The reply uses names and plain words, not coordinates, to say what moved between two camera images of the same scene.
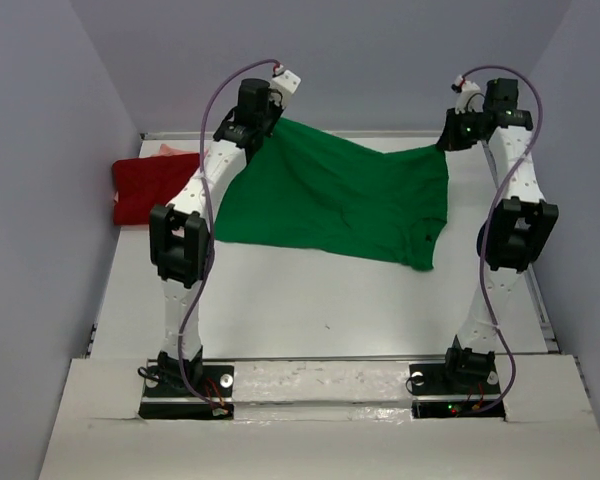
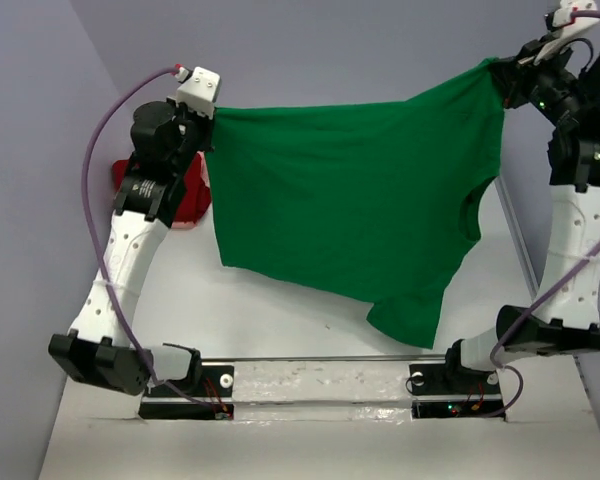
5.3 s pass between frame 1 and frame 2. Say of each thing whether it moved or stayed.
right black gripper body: moved
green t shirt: moved
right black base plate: stayed
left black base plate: stayed
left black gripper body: moved
